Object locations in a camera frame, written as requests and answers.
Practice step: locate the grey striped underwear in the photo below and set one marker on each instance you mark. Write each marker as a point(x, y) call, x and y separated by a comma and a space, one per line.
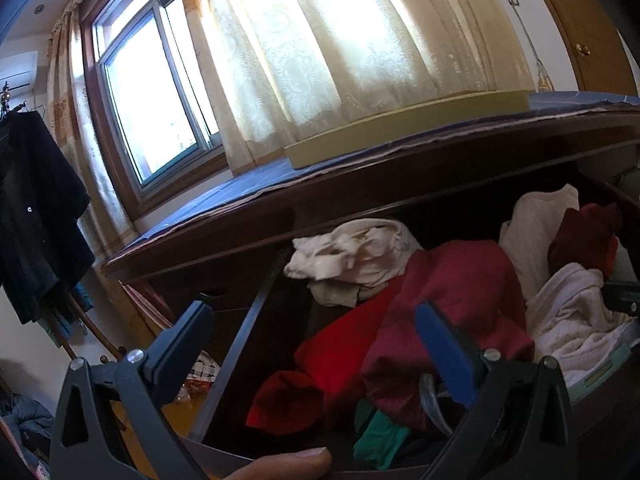
point(432, 405)

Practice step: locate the cream patterned curtain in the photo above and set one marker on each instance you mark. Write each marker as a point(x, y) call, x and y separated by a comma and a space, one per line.
point(325, 50)

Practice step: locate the shallow yellow tray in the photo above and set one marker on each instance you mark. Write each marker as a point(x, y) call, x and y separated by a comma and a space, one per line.
point(400, 125)

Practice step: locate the grey-beige underwear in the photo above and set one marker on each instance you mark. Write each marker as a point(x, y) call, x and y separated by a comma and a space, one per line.
point(335, 295)

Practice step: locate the dark wooden drawer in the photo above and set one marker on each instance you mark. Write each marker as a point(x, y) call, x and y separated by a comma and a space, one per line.
point(280, 320)

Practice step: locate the person's left hand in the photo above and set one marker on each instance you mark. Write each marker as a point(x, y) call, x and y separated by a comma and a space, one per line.
point(290, 465)

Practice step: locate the blue checked tablecloth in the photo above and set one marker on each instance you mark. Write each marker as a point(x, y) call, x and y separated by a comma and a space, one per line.
point(225, 195)

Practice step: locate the brass door knob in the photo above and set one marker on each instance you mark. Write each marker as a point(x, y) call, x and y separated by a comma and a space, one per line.
point(582, 50)

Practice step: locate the brown wooden door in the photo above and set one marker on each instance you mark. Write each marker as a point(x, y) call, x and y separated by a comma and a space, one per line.
point(590, 10)

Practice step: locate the white air conditioner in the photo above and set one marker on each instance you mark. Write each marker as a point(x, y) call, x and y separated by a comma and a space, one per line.
point(17, 70)

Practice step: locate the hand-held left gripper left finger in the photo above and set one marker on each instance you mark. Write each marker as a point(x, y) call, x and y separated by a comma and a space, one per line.
point(182, 345)

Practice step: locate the green underwear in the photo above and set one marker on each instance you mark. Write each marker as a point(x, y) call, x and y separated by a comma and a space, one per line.
point(380, 435)

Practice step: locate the cream underwear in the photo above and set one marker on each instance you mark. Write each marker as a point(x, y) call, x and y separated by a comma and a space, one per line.
point(350, 250)

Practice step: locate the large beige underwear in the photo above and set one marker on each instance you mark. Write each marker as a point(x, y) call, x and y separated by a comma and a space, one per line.
point(530, 230)

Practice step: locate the wooden coat rack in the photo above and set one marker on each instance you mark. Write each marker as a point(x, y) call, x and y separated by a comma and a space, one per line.
point(85, 325)

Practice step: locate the bright red underwear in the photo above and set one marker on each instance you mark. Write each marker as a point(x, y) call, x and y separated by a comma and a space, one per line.
point(330, 350)

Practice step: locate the maroon underwear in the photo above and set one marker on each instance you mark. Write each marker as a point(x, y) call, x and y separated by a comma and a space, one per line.
point(450, 300)

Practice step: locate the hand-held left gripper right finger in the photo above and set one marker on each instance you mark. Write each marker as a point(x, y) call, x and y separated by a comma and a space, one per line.
point(445, 350)

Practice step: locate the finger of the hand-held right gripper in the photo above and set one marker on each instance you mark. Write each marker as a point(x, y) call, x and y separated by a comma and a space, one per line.
point(625, 299)

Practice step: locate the narrow cream side curtain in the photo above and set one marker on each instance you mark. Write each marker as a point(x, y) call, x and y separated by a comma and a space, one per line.
point(75, 125)

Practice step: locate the grey-blue padded jacket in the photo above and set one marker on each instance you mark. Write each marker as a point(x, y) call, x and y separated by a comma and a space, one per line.
point(27, 420)

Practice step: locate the teal hanging garment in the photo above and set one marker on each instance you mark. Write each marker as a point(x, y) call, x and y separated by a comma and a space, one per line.
point(75, 305)

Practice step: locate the dark wooden dresser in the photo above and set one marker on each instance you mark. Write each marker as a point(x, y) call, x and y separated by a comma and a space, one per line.
point(325, 200)

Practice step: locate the dark hanging jacket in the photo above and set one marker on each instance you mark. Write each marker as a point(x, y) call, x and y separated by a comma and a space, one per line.
point(35, 210)

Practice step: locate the wooden framed window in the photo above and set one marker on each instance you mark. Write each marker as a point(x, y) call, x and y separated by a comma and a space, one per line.
point(150, 90)

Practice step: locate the small dark red underwear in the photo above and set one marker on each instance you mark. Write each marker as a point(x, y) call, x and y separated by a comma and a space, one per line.
point(580, 240)

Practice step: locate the white textured underwear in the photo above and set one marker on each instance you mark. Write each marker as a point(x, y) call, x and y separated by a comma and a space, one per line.
point(565, 320)

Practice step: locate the orange-red underwear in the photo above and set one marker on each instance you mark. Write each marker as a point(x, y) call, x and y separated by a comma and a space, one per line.
point(609, 260)

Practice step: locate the black and white checked cloth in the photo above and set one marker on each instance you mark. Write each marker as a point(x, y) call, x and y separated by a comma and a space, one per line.
point(205, 367)

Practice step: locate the teal drawer label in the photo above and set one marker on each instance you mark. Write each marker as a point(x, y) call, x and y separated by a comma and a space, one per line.
point(602, 367)

